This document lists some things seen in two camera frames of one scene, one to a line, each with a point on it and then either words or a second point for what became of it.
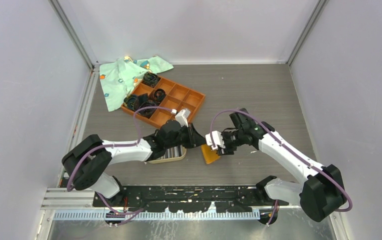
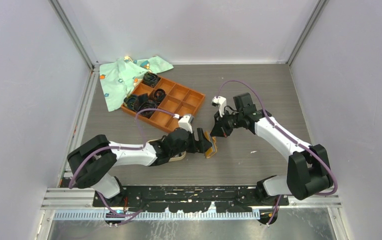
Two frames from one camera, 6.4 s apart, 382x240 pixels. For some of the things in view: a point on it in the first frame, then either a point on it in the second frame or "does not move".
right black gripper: [227, 150] → [219, 130]
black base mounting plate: [188, 198] does not move
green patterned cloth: [120, 77] does not move
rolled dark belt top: [151, 79] does not move
